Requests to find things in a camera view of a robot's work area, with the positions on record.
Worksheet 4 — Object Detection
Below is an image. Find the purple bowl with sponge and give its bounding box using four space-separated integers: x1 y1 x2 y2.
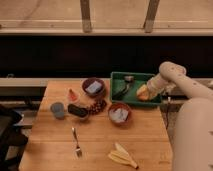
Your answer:
82 77 105 98

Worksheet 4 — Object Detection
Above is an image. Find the green plastic tray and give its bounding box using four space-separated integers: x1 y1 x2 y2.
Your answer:
110 72 162 108

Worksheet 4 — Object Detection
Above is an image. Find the red bowl with cloth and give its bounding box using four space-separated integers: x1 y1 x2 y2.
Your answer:
108 102 131 126

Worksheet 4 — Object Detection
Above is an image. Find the peeled yellow banana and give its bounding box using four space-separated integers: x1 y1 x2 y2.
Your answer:
108 143 139 169

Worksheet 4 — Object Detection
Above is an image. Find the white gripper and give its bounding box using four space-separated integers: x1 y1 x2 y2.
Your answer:
136 74 169 101

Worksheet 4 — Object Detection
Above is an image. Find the black rectangular block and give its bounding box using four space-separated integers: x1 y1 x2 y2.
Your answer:
68 104 88 118

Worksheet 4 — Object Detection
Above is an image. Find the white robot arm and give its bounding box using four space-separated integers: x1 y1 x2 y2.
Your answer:
136 61 213 171

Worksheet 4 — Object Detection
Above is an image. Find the silver fork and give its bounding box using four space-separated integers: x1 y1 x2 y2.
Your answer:
71 127 82 157

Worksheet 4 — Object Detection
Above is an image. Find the red yellow apple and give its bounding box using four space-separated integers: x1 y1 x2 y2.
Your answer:
136 90 150 101

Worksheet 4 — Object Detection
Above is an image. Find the black chair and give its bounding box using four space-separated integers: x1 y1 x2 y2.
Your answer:
0 104 28 171

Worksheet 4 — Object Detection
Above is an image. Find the red strawberry toy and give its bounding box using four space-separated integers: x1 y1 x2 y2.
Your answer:
68 89 79 103

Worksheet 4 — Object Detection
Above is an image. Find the blue grey cup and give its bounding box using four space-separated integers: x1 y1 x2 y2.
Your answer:
50 102 65 119

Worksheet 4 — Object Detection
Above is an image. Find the black handled brush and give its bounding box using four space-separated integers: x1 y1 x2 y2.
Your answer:
113 75 134 99

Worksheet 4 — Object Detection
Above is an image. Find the bunch of dark grapes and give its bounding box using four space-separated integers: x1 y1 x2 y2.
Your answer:
87 99 107 115

